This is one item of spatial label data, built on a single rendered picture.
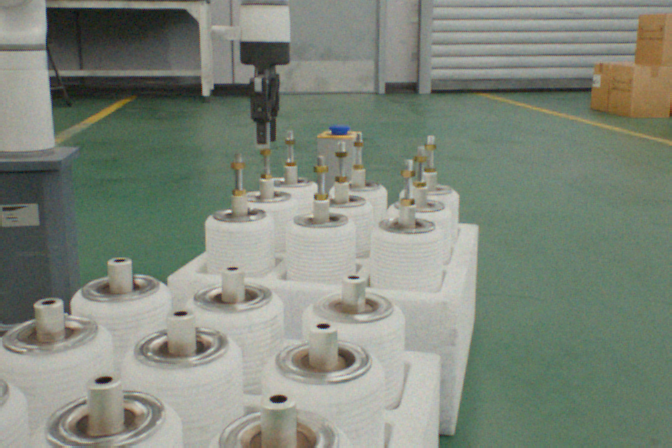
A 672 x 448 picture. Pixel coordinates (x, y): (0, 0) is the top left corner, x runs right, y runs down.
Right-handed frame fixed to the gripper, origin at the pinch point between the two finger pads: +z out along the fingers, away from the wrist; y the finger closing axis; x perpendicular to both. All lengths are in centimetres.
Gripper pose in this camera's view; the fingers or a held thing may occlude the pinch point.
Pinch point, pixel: (266, 136)
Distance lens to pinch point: 113.5
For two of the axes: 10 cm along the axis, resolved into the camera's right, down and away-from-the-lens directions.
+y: 0.7, -2.1, 9.8
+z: -0.1, 9.8, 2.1
